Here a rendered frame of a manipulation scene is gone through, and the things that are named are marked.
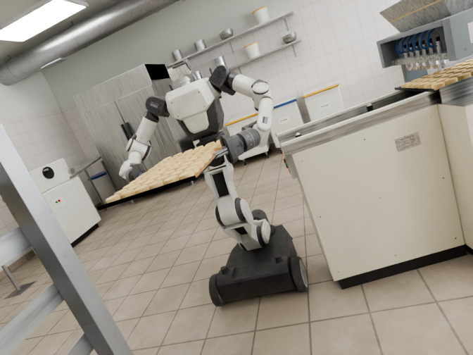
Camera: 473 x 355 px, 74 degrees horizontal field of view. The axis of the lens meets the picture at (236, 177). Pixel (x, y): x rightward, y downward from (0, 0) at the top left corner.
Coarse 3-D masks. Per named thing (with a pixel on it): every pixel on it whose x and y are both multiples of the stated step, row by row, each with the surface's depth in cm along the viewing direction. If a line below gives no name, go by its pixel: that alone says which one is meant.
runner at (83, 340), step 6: (84, 336) 46; (78, 342) 45; (84, 342) 46; (72, 348) 44; (78, 348) 45; (84, 348) 46; (90, 348) 46; (66, 354) 43; (72, 354) 44; (78, 354) 44; (84, 354) 45
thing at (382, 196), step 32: (384, 128) 148; (416, 128) 147; (320, 160) 153; (352, 160) 153; (384, 160) 152; (416, 160) 151; (320, 192) 158; (352, 192) 157; (384, 192) 156; (416, 192) 156; (448, 192) 155; (320, 224) 163; (352, 224) 162; (384, 224) 161; (416, 224) 160; (448, 224) 160; (352, 256) 167; (384, 256) 166; (416, 256) 166; (448, 256) 168
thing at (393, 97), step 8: (384, 96) 172; (392, 96) 172; (400, 96) 172; (408, 96) 172; (360, 104) 174; (376, 104) 173; (384, 104) 173; (344, 112) 175; (352, 112) 175; (360, 112) 175; (320, 120) 177; (328, 120) 177; (336, 120) 177; (296, 128) 179; (304, 128) 179; (312, 128) 179; (320, 128) 179; (280, 136) 181; (288, 136) 181
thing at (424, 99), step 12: (420, 96) 144; (432, 96) 144; (384, 108) 146; (396, 108) 146; (408, 108) 146; (348, 120) 148; (360, 120) 148; (372, 120) 148; (384, 120) 148; (312, 132) 152; (324, 132) 151; (336, 132) 150; (348, 132) 150; (288, 144) 153; (300, 144) 153; (312, 144) 152
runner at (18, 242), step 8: (8, 232) 40; (16, 232) 41; (0, 240) 39; (8, 240) 40; (16, 240) 41; (24, 240) 42; (0, 248) 39; (8, 248) 40; (16, 248) 40; (24, 248) 41; (0, 256) 38; (8, 256) 39; (0, 264) 38
